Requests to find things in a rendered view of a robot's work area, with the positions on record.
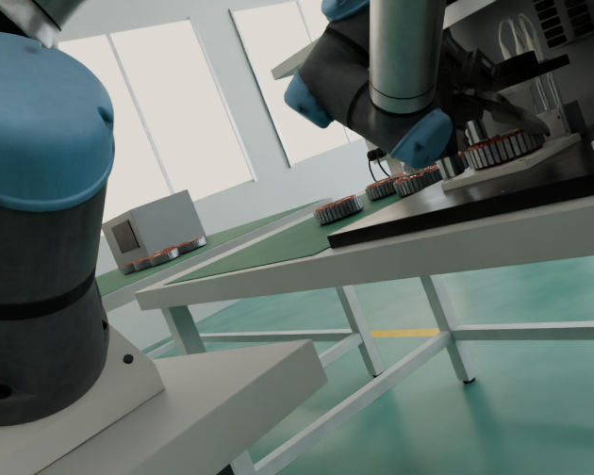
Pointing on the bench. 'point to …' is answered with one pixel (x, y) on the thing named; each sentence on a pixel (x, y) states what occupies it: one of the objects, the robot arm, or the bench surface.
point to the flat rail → (458, 10)
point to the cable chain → (560, 22)
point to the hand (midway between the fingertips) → (506, 147)
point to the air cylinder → (561, 121)
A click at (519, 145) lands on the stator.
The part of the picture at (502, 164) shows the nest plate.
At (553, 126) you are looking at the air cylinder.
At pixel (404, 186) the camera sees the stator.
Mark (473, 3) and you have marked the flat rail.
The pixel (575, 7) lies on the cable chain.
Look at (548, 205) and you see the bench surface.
